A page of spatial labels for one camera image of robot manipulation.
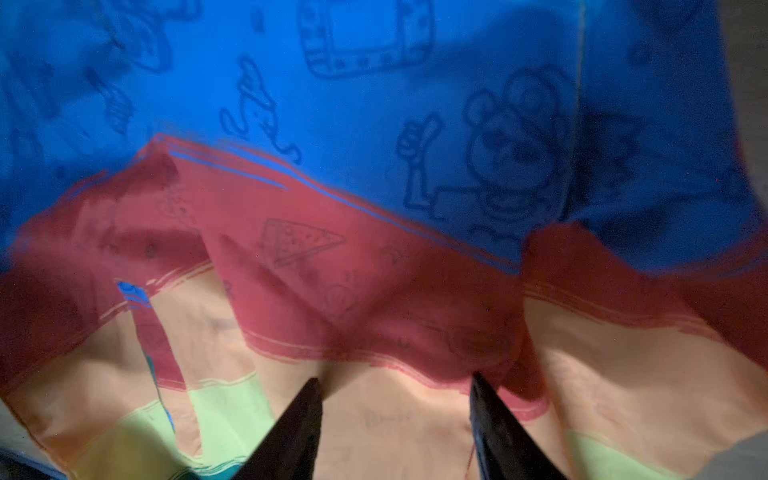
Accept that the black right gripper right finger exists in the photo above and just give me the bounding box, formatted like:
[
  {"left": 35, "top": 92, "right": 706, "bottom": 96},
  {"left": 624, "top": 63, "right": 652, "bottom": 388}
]
[{"left": 469, "top": 372, "right": 566, "bottom": 480}]

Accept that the rainbow striped hooded jacket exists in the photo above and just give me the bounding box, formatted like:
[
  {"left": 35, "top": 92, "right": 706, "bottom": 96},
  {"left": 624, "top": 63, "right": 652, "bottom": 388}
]
[{"left": 1, "top": 1, "right": 767, "bottom": 479}]

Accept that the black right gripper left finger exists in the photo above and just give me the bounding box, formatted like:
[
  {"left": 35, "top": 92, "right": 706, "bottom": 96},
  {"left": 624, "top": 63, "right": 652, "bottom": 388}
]
[{"left": 233, "top": 378, "right": 323, "bottom": 480}]

